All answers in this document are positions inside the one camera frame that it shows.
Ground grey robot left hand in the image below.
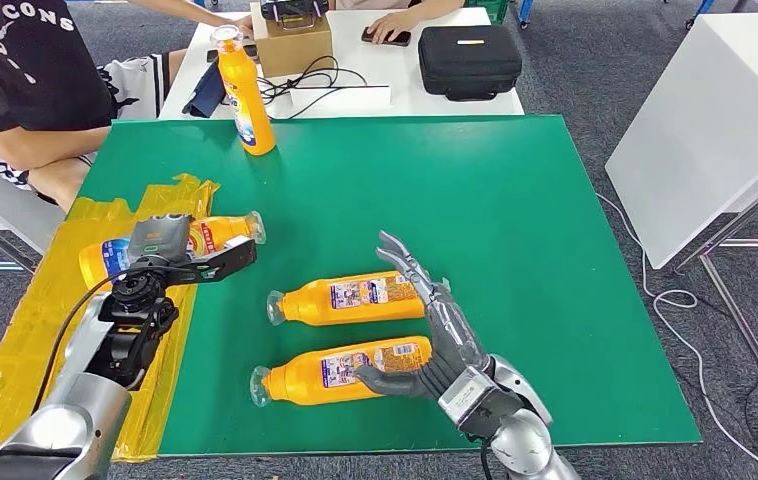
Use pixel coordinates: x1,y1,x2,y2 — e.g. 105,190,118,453
127,211,195,266

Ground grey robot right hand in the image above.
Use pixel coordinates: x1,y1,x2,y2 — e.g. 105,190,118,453
354,229,493,402

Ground orange detergent bottle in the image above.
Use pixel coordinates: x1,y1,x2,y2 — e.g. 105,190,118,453
249,335,435,409
209,24,278,157
78,210,268,291
266,270,428,328

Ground black smartphone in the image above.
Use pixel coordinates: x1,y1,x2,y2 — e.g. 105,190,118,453
360,26,413,48

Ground navy blue pouch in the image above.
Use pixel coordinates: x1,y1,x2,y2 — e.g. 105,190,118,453
181,58,229,119

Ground yellow taped cardboard sheet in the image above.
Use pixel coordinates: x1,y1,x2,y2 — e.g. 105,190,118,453
0,173,221,465

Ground dark flat tablet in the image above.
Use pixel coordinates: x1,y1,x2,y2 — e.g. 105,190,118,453
206,40,260,62

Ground person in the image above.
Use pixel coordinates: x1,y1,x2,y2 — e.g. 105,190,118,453
130,0,256,38
335,0,466,44
0,0,188,213

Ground cardboard box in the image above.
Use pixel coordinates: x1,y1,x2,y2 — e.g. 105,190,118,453
249,0,334,77

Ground white flat box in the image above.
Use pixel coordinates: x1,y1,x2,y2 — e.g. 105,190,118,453
289,84,394,117

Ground black controller device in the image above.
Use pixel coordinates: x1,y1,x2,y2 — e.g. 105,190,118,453
259,0,331,29

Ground black carrying case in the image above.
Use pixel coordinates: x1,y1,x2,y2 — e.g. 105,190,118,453
417,24,524,102

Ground white desk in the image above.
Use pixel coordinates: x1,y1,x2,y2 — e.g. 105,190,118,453
158,6,526,121

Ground green plastic crate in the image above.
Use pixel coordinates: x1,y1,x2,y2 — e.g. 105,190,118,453
465,0,511,24

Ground white cabinet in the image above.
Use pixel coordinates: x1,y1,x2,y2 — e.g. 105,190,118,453
604,13,758,270

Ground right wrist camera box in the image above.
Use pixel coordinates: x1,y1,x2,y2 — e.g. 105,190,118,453
437,366,506,439

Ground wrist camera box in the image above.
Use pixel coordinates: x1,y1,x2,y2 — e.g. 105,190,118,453
153,235,259,286
437,366,506,439

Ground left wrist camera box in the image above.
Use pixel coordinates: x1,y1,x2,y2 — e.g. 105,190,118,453
153,235,259,286

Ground black cables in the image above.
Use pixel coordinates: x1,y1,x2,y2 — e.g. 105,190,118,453
256,54,368,121

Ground white floor cable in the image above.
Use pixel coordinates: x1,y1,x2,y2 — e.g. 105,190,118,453
597,192,758,480

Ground metal stand frame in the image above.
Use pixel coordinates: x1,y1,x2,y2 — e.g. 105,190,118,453
673,155,758,445

